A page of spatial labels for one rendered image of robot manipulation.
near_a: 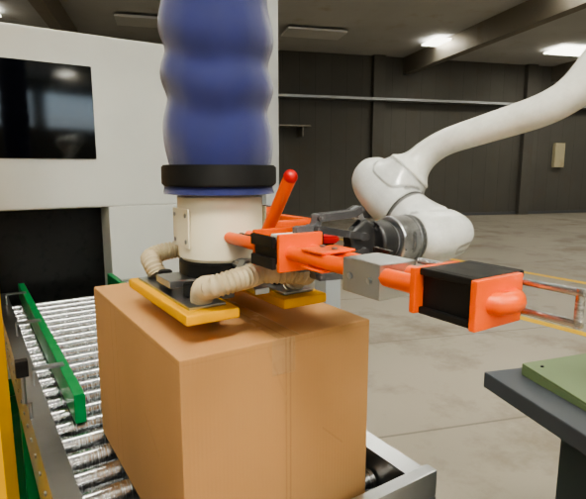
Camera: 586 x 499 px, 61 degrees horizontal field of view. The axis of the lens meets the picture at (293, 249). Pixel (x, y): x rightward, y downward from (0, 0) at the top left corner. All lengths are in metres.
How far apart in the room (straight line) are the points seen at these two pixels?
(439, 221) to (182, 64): 0.54
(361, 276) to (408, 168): 0.46
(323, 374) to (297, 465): 0.18
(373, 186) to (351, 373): 0.38
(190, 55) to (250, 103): 0.13
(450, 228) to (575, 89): 0.32
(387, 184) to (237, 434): 0.55
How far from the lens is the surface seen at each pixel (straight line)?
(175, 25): 0.97
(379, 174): 1.05
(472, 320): 0.50
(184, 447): 0.88
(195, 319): 0.85
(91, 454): 1.43
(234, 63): 0.94
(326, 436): 1.04
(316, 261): 0.69
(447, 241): 0.97
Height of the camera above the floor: 1.25
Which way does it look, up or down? 9 degrees down
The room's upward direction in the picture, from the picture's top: straight up
